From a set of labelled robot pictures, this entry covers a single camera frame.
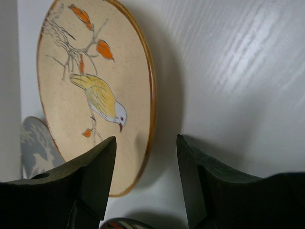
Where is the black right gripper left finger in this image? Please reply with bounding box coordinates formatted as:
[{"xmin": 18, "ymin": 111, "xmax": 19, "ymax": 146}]
[{"xmin": 29, "ymin": 136, "xmax": 117, "ymax": 229}]

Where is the mirrored rim cream plate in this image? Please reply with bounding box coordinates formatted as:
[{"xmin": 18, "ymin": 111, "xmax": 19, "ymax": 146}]
[{"xmin": 100, "ymin": 218, "xmax": 154, "ymax": 229}]

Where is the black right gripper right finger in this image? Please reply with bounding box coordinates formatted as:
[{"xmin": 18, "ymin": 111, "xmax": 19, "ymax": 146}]
[{"xmin": 176, "ymin": 135, "xmax": 269, "ymax": 229}]

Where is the grey reindeer snowflake plate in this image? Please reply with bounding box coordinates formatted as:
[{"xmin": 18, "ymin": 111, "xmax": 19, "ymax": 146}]
[{"xmin": 20, "ymin": 116, "xmax": 64, "ymax": 178}]

